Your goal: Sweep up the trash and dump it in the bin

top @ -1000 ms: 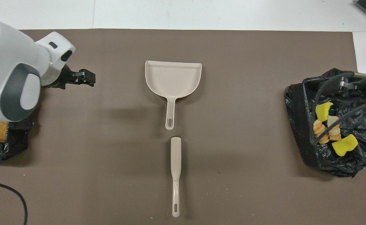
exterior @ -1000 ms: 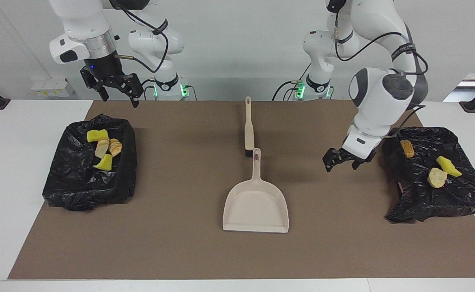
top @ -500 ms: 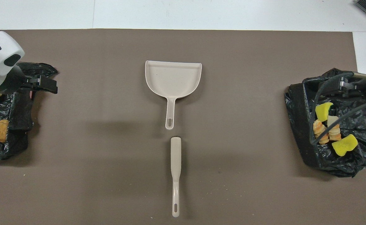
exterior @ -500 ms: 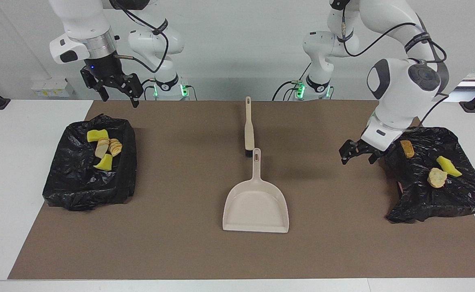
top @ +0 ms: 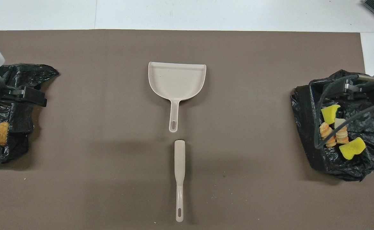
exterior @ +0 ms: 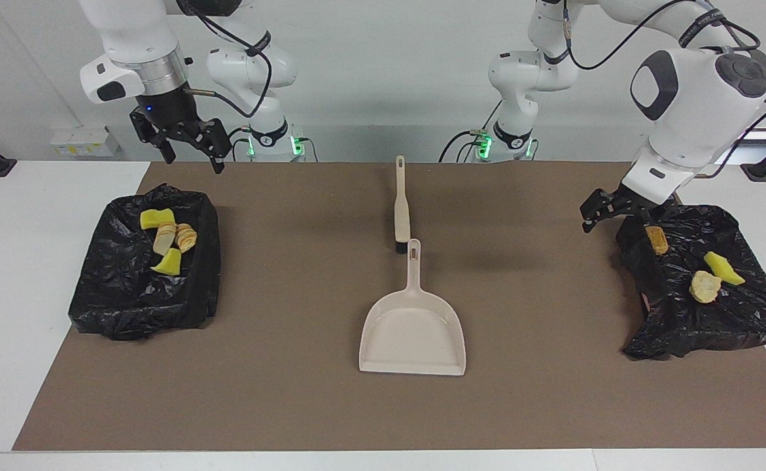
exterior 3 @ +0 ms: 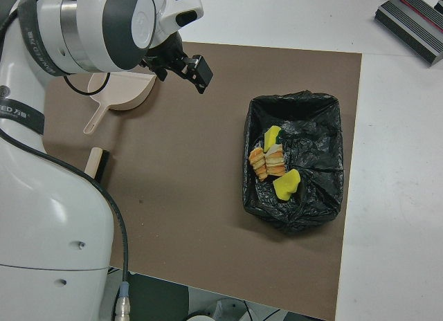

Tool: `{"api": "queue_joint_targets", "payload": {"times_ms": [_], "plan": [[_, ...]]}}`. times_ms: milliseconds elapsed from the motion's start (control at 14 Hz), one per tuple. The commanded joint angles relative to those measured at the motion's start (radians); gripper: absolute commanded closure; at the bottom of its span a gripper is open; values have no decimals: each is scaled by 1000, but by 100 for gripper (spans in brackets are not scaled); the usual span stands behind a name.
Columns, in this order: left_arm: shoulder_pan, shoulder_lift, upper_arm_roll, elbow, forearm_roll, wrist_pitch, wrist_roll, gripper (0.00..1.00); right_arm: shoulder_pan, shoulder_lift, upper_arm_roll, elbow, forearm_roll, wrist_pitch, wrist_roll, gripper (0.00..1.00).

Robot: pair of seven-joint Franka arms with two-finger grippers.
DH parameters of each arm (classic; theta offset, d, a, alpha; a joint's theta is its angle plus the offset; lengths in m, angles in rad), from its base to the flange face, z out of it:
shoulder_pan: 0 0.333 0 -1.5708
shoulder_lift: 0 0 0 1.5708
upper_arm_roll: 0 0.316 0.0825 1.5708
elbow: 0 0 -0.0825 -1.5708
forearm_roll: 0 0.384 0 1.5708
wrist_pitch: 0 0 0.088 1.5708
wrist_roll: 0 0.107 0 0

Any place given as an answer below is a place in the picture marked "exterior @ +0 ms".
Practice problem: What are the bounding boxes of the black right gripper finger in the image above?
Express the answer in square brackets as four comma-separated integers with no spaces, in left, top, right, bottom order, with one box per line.
[130,109,177,164]
[183,118,228,175]

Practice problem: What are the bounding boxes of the yellow sponge piece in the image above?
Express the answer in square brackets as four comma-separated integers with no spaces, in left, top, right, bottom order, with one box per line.
[140,208,176,230]
[703,251,746,287]
[151,247,183,276]

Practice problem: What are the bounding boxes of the beige hand brush black bristles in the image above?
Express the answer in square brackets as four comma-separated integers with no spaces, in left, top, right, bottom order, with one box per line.
[393,155,412,254]

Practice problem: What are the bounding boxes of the beige plastic dustpan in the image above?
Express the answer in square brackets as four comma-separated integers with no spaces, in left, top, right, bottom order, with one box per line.
[358,238,467,377]

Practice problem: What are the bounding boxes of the bin with black bag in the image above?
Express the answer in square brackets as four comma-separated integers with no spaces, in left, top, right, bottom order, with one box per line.
[616,203,766,361]
[67,183,222,341]

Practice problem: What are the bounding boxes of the brown table mat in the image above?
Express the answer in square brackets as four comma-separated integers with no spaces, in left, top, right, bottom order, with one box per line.
[11,161,766,452]

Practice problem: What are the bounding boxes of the black base cable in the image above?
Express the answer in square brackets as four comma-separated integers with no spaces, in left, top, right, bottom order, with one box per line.
[226,128,252,162]
[438,98,489,163]

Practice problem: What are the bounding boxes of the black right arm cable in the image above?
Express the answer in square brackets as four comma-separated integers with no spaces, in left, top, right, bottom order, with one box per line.
[180,0,273,120]

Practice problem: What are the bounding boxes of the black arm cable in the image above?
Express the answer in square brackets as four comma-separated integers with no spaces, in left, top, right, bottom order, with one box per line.
[561,0,766,179]
[180,0,273,120]

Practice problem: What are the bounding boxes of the white wall socket box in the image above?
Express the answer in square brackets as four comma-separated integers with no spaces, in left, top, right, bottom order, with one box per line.
[49,126,120,158]

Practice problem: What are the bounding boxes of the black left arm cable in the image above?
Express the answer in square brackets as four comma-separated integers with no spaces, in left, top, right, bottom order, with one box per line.
[561,0,766,179]

